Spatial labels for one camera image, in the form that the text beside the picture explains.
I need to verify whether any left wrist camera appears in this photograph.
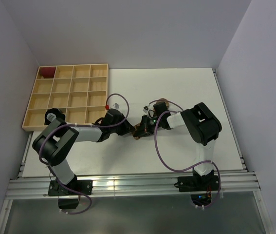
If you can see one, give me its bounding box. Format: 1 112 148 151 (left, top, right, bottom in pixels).
105 103 119 110

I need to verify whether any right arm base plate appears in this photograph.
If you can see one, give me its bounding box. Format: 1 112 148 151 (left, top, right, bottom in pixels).
174 175 220 192

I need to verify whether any aluminium rail frame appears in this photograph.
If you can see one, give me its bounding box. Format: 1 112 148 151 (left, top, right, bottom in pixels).
0 68 274 234

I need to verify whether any black sock with blue marks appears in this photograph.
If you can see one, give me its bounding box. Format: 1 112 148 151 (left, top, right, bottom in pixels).
44 108 65 125

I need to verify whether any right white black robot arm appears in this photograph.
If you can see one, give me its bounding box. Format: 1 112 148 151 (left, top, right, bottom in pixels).
133 99 222 190

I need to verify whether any wooden compartment tray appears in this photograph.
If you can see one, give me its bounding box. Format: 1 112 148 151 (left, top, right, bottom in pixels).
22 64 109 132

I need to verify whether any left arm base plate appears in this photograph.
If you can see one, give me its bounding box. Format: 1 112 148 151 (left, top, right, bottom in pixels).
48 179 92 215

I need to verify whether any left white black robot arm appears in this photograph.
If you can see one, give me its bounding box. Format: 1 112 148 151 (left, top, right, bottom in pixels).
32 108 135 195

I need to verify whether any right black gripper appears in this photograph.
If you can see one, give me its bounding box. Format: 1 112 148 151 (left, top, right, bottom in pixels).
134 115 162 138

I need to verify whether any brown argyle sock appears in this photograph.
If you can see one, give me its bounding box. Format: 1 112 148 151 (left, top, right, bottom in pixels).
132 98 169 139

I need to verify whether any red rolled sock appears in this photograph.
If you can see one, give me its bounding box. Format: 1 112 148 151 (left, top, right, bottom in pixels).
40 67 56 78

